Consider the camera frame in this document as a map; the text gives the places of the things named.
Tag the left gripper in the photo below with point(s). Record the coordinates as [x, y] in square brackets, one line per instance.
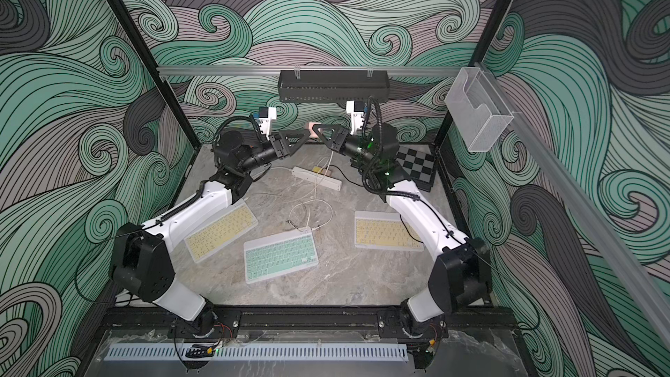
[302, 140]

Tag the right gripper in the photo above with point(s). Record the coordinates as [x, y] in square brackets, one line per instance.
[340, 139]

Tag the pink charger with white cable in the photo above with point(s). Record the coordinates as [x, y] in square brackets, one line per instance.
[313, 134]

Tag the yellow wireless keyboard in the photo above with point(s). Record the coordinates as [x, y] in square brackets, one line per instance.
[384, 231]
[235, 221]

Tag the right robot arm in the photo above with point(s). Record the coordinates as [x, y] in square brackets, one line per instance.
[461, 272]

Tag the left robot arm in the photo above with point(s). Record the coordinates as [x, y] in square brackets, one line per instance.
[141, 261]

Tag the white power strip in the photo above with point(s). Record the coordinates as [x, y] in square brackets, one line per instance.
[317, 179]

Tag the black checkered board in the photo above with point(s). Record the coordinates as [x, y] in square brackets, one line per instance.
[419, 165]

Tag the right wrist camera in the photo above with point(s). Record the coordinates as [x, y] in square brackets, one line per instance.
[357, 111]

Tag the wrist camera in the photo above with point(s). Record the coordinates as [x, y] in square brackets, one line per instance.
[266, 115]
[357, 111]

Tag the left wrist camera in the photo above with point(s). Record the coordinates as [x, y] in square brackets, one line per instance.
[266, 115]

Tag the black perforated wall tray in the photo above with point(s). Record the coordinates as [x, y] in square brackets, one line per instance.
[332, 86]

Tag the green wireless keyboard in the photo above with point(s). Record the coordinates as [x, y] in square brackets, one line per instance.
[278, 255]

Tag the clear plastic wall bin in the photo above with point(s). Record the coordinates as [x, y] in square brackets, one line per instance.
[476, 103]

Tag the white slotted cable duct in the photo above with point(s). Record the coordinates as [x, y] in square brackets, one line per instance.
[392, 352]

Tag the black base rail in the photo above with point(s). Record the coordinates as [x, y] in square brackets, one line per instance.
[239, 322]

